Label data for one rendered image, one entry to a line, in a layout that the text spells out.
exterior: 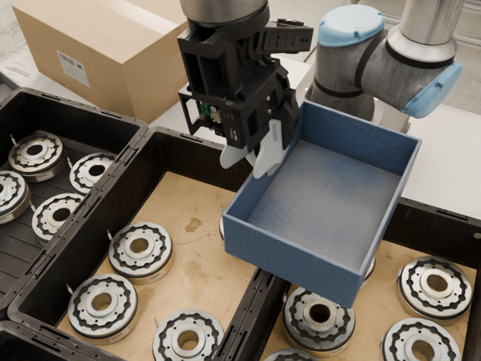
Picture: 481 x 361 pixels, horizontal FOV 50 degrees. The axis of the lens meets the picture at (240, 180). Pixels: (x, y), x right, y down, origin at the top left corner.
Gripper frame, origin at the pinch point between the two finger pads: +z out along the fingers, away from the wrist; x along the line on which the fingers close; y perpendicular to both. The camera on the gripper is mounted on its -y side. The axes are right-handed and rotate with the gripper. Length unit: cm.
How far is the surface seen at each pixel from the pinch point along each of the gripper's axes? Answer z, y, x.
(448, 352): 29.5, -2.1, 23.3
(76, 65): 21, -30, -72
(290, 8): 99, -197, -110
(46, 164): 19, 0, -50
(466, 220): 21.8, -19.0, 20.0
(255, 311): 19.1, 8.8, 0.7
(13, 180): 19, 5, -53
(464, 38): 97, -191, -16
